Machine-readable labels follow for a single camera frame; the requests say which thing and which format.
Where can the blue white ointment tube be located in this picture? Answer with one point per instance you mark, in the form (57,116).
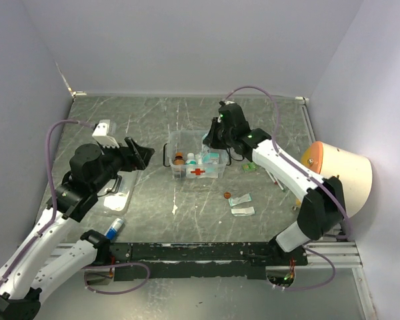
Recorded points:
(114,229)

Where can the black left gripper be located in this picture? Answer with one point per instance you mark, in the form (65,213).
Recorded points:
(134,156)

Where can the cream cylinder orange face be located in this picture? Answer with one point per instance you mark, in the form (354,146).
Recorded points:
(354,171)

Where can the teal bandage roll package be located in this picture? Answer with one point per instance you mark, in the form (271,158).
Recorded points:
(211,158)

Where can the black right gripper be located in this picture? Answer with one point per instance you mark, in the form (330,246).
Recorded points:
(210,140)

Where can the clear zip bag teal strip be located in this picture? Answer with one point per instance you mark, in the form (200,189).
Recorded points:
(205,150)

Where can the white plaster packet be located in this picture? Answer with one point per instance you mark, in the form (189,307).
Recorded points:
(243,212)

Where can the clear box lid black handle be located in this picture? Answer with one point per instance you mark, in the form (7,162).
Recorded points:
(115,197)

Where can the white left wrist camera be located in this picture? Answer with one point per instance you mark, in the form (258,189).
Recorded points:
(104,132)

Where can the white bottle green label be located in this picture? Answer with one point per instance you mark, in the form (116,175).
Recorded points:
(191,159)

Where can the small green packet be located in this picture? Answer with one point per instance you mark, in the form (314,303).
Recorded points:
(249,167)

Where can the brown medicine bottle orange cap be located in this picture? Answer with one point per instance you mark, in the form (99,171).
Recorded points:
(178,165)

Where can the clear first aid box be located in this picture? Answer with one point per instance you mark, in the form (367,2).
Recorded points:
(189,141)

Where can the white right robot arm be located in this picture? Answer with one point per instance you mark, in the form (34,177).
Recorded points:
(322,199)

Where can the red green thermometer pen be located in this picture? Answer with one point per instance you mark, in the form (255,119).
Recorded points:
(276,181)

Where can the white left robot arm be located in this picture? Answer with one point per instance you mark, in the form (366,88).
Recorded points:
(25,279)

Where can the teal plaster packet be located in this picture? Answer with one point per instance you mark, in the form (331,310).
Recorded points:
(233,201)

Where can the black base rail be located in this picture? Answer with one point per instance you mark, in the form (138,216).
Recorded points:
(250,260)

